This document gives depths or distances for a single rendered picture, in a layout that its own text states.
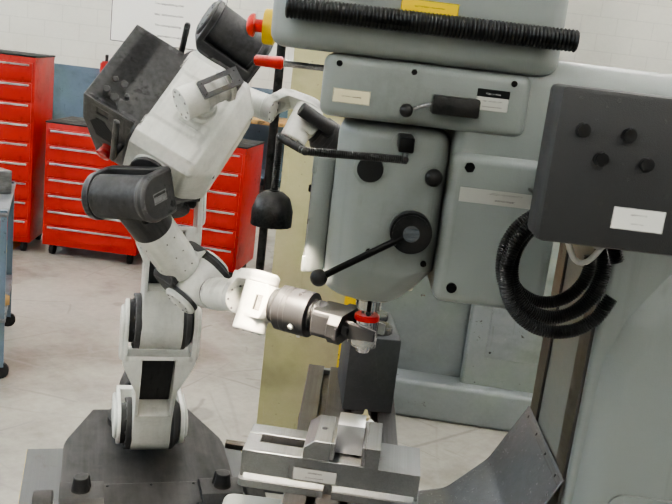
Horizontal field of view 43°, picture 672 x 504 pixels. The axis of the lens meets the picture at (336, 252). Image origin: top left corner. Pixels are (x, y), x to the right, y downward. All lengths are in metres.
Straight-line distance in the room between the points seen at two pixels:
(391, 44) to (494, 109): 0.20
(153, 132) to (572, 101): 0.89
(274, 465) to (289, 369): 1.81
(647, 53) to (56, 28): 7.15
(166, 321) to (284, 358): 1.36
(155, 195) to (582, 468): 0.93
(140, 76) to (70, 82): 9.33
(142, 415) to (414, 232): 1.15
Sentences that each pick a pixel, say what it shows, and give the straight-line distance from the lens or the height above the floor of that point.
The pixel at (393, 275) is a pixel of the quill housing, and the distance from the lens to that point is 1.45.
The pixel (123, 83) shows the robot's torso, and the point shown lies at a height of 1.62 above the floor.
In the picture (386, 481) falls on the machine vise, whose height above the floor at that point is 0.95.
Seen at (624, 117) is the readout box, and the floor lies 1.69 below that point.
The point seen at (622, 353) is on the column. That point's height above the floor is 1.31.
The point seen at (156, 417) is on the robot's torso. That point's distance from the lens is 2.33.
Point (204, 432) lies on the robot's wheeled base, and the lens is 2.65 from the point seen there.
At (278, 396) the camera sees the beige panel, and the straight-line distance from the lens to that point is 3.51.
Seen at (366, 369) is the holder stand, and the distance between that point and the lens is 2.02.
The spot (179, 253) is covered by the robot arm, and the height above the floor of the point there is 1.29.
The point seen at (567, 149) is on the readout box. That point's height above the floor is 1.64.
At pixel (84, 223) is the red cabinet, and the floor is 0.28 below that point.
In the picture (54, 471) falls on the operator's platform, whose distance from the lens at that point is 2.78.
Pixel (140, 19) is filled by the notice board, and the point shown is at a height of 1.84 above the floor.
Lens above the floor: 1.73
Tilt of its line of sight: 13 degrees down
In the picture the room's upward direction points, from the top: 7 degrees clockwise
